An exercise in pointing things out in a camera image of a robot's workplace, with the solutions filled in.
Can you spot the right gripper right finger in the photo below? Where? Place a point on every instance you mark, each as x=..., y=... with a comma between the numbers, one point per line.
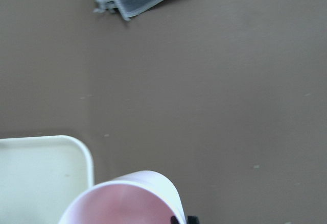
x=192, y=220

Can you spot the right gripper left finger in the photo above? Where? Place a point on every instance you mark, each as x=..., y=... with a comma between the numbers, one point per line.
x=174, y=220

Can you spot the pink cup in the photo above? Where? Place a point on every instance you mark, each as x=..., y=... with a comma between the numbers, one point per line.
x=139, y=197

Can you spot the beige rabbit tray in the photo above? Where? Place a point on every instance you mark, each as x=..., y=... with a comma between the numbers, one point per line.
x=41, y=176

